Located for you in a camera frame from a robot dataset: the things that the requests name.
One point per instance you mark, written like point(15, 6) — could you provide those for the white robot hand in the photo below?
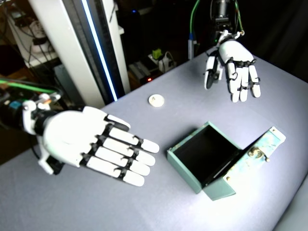
point(234, 51)
point(69, 137)

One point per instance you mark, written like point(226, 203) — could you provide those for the teal metal box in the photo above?
point(204, 154)

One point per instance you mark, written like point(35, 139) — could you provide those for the white power strip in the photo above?
point(166, 63)

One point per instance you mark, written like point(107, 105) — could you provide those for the grey table cloth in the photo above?
point(96, 204)

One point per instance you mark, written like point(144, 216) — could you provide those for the green plug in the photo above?
point(157, 53)

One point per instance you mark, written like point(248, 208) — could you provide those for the small white round disc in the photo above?
point(156, 100)

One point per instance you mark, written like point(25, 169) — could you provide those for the black device with red light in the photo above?
point(142, 72)

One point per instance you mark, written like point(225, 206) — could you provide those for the white column with blue light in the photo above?
point(72, 36)

